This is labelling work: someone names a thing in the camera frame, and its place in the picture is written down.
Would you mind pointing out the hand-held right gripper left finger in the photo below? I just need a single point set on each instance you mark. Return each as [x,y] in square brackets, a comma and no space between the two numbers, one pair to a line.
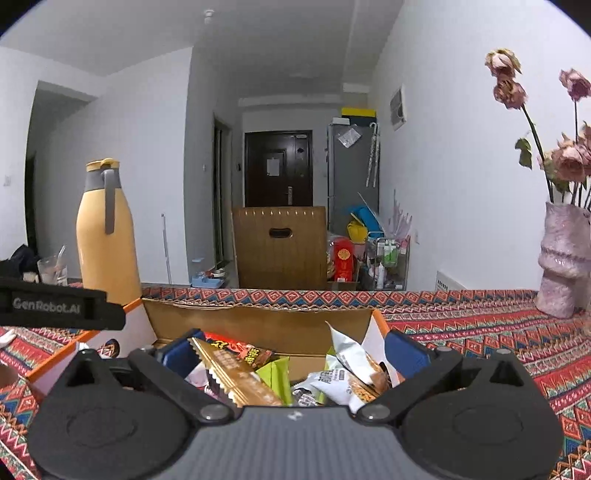
[178,355]

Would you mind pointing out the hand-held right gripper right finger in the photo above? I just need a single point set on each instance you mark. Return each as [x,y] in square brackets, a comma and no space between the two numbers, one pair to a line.
[406,355]

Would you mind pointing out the caramel brown snack packet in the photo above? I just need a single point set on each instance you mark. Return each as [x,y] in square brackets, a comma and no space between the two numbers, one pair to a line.
[235,374]

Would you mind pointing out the red snack packet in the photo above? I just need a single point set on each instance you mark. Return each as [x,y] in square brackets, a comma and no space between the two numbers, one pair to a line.
[240,350]

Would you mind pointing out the white packet with green top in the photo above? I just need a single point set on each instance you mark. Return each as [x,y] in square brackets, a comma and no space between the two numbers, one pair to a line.
[331,362]

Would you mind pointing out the white cracker snack packet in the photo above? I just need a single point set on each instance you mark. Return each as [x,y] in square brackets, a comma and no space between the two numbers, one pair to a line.
[337,387]

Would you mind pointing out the orange rimmed cardboard box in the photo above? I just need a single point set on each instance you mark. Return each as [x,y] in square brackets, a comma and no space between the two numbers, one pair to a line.
[254,323]

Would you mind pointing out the lime green snack packet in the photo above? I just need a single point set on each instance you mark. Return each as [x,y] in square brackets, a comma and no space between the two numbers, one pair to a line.
[274,376]

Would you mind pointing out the black white snack packet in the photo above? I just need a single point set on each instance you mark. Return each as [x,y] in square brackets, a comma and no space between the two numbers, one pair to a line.
[302,394]

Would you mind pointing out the glass cup with tea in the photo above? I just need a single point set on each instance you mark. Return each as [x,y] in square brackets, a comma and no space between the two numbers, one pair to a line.
[51,274]

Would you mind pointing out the spoon in glass cup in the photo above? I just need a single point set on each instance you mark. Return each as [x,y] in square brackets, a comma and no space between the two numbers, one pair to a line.
[60,256]

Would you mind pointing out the white cloth glove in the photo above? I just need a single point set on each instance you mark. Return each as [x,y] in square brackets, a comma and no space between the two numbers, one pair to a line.
[5,338]

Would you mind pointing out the red patterned tablecloth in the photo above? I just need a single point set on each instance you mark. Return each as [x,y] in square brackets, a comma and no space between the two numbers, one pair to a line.
[461,323]

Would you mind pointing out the yellow thermos jug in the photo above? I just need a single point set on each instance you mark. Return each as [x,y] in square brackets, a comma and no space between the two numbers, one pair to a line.
[106,258]

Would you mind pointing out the blue floor tray with bowls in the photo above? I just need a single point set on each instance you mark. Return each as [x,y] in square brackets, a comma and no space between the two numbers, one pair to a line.
[207,279]

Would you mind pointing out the thin white pole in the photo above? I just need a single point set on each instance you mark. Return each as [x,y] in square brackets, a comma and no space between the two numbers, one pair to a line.
[166,249]

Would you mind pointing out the red gift box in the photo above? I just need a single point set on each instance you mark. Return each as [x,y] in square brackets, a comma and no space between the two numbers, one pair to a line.
[342,258]

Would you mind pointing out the yellow bag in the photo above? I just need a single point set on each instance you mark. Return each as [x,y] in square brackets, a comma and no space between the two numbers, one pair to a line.
[355,233]

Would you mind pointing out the pale pink feathery stems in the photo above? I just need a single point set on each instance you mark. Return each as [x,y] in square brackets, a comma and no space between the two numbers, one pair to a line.
[399,219]

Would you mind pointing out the blue bag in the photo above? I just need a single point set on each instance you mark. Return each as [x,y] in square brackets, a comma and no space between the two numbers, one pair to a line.
[364,217]

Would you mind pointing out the pink textured vase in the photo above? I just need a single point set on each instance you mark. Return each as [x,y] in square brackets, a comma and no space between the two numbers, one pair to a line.
[563,267]

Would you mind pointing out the grey refrigerator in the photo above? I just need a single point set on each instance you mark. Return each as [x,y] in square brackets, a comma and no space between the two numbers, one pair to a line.
[348,184]

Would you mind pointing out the dark entrance door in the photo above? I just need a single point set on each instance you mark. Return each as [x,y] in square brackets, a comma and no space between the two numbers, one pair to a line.
[256,184]

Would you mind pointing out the white folded umbrella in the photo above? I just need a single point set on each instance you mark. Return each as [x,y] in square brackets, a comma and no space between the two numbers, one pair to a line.
[373,157]

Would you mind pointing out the paper sheet on door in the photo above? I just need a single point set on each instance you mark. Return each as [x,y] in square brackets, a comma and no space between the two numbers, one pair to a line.
[273,167]

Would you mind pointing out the paper sheet on refrigerator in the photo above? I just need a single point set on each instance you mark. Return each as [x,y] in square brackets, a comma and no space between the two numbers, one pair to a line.
[348,137]

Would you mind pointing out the yellow box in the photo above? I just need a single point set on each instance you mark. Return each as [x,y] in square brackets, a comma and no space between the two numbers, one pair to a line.
[358,113]

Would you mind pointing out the dried pink roses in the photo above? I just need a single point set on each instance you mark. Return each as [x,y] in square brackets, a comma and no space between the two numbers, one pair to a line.
[570,161]

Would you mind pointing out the ceiling smoke detector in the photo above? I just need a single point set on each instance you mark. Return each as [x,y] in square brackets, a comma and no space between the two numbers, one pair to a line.
[208,16]

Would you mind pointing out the white low wall radiator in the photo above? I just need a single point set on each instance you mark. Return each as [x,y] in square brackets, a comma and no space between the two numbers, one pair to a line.
[450,280]

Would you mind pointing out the white wall fuse box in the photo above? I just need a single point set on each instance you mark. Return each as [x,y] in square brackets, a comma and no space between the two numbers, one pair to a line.
[398,108]

